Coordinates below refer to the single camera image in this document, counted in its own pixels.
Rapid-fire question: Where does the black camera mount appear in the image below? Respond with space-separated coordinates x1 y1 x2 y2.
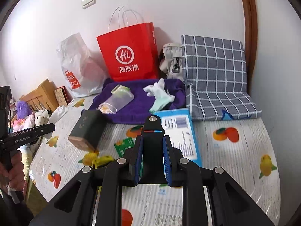
139 115 167 185

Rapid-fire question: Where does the green snack packet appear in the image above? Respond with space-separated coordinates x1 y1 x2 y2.
114 137 134 158

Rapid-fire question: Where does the yellow pouch with black straps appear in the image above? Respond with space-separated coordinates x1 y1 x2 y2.
79 152 114 169

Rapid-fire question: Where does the white and mint glove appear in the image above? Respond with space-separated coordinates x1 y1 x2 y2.
143 78 175 114

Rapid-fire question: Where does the clear fruit-print pouch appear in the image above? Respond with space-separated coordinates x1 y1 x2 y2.
98 90 134 114

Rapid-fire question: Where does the green tissue pack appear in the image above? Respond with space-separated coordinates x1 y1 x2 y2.
111 84 132 96

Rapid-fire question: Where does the person's left hand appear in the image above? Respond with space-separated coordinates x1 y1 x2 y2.
1 150 25 192

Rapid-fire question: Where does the purple plush toy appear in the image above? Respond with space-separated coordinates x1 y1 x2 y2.
16 101 33 119

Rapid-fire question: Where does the blue tissue box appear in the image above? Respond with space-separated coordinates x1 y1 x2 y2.
155 109 202 167

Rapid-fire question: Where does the wooden bed headboard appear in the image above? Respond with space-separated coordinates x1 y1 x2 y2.
20 79 59 112

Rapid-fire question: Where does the patterned book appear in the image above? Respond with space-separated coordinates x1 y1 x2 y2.
54 86 72 107

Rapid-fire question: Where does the white Miniso plastic bag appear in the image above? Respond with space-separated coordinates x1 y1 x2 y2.
56 33 108 97

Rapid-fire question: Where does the grey checked cushion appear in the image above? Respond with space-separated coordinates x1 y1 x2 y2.
181 35 262 121

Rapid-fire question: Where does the grey canvas bag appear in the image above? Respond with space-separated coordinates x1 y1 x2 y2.
159 43 183 81

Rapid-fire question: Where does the red paper shopping bag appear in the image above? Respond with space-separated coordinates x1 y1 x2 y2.
96 6 161 82

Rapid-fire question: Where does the white wall switch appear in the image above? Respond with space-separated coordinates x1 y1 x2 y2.
81 0 96 9

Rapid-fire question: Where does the brown wooden door frame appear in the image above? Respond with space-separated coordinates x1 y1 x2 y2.
242 0 258 93

